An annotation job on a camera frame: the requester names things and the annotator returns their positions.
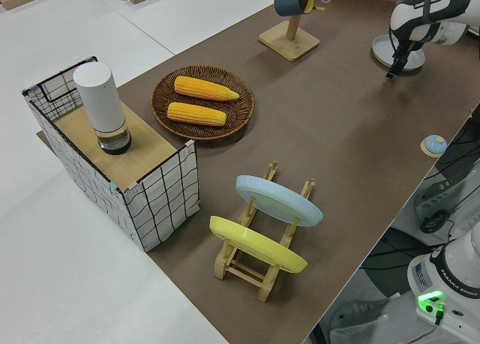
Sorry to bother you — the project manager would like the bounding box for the wooden mug tree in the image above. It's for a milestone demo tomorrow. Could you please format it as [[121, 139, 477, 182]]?
[[258, 0, 324, 63]]

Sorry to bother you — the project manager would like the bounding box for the blue call bell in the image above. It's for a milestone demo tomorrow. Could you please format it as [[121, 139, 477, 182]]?
[[420, 134, 447, 158]]

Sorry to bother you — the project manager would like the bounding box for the dark teal mug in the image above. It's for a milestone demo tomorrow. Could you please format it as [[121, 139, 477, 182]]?
[[274, 0, 315, 17]]

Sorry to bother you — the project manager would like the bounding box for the wooden plate rack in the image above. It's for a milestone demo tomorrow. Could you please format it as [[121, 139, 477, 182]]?
[[213, 160, 316, 303]]

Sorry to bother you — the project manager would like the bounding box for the gray plate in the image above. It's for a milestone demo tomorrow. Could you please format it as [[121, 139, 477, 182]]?
[[371, 34, 426, 72]]

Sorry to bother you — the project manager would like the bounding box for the yellow plate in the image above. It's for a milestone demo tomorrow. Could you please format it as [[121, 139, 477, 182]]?
[[208, 215, 308, 274]]

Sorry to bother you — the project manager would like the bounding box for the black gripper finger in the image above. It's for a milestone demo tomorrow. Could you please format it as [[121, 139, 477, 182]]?
[[385, 60, 406, 79]]

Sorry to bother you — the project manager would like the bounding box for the light blue plate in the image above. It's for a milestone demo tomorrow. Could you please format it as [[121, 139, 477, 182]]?
[[235, 175, 324, 229]]

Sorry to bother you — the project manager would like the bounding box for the white cylinder grinder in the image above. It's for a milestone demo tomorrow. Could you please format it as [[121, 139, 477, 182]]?
[[73, 62, 133, 156]]

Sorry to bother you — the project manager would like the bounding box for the wire grid shelf box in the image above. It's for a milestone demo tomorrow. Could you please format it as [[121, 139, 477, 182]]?
[[21, 55, 200, 253]]

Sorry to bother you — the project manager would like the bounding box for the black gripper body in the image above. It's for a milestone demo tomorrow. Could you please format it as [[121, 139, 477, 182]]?
[[394, 39, 416, 62]]

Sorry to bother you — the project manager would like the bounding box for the yellow corn cob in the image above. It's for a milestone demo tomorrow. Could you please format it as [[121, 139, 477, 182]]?
[[174, 76, 240, 102], [166, 102, 227, 127]]

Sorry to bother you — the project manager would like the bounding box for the brown wicker basket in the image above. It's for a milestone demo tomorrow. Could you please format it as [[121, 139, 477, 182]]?
[[151, 65, 255, 141]]

